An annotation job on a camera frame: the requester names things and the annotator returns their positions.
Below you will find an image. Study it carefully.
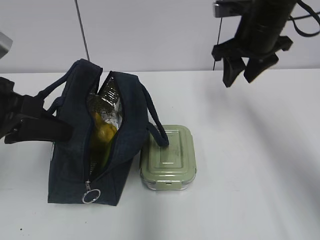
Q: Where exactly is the green lidded lunch box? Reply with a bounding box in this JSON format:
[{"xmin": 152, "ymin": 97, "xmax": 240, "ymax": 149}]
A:
[{"xmin": 139, "ymin": 125, "xmax": 197, "ymax": 191}]

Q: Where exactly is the green cucumber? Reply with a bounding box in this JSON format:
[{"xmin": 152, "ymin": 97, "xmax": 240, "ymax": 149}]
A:
[{"xmin": 99, "ymin": 140, "xmax": 113, "ymax": 170}]

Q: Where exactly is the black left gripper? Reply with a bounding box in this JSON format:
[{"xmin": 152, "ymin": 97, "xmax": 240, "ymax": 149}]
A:
[{"xmin": 0, "ymin": 77, "xmax": 73, "ymax": 144}]

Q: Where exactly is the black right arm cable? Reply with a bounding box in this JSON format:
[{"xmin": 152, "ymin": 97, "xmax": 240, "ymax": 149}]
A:
[{"xmin": 287, "ymin": 0, "xmax": 320, "ymax": 36}]

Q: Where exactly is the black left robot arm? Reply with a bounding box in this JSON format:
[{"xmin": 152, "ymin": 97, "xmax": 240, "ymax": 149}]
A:
[{"xmin": 0, "ymin": 77, "xmax": 73, "ymax": 144}]

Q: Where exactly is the navy blue lunch bag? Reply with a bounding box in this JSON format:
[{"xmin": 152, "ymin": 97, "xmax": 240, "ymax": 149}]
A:
[{"xmin": 47, "ymin": 59, "xmax": 169, "ymax": 206}]

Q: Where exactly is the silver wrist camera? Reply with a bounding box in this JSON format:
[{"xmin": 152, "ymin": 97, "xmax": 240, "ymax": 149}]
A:
[
  {"xmin": 0, "ymin": 32, "xmax": 13, "ymax": 59},
  {"xmin": 213, "ymin": 0, "xmax": 253, "ymax": 18}
]

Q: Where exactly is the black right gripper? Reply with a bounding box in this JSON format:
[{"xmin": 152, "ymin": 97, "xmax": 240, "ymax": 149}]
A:
[{"xmin": 212, "ymin": 9, "xmax": 293, "ymax": 88}]

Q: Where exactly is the silver zipper pull ring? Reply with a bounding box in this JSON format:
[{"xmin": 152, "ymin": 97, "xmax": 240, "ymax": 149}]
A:
[{"xmin": 81, "ymin": 180, "xmax": 102, "ymax": 205}]

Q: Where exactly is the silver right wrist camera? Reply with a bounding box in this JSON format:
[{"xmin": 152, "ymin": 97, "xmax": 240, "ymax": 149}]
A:
[{"xmin": 213, "ymin": 0, "xmax": 253, "ymax": 18}]

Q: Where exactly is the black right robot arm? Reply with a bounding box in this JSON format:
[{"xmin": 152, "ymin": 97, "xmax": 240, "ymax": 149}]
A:
[{"xmin": 212, "ymin": 0, "xmax": 297, "ymax": 88}]

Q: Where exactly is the yellow gourd squash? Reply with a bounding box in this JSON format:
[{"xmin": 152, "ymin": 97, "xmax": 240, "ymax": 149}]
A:
[{"xmin": 90, "ymin": 112, "xmax": 117, "ymax": 150}]

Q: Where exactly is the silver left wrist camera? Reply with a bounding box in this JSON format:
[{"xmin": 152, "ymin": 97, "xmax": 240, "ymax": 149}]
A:
[{"xmin": 0, "ymin": 32, "xmax": 13, "ymax": 59}]

